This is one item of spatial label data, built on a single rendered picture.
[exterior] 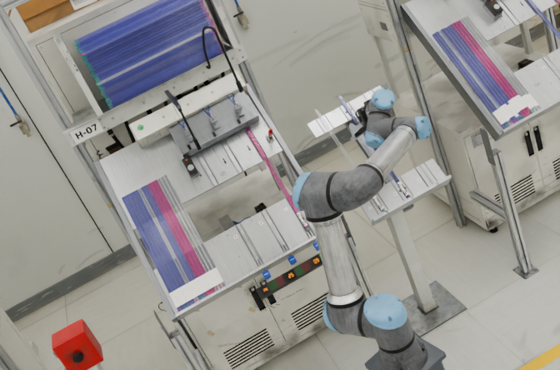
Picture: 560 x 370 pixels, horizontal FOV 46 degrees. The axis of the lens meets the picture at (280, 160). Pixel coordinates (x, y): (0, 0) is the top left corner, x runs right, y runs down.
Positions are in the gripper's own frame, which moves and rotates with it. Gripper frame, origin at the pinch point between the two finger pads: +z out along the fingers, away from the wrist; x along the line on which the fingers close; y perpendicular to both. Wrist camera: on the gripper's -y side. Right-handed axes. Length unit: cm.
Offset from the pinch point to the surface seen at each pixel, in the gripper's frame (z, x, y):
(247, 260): 9, 63, -19
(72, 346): 16, 134, -15
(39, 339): 179, 186, 13
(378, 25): 49, -48, 52
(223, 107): 12, 42, 38
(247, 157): 14.5, 43.2, 16.6
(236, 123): 11, 41, 30
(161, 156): 18, 73, 34
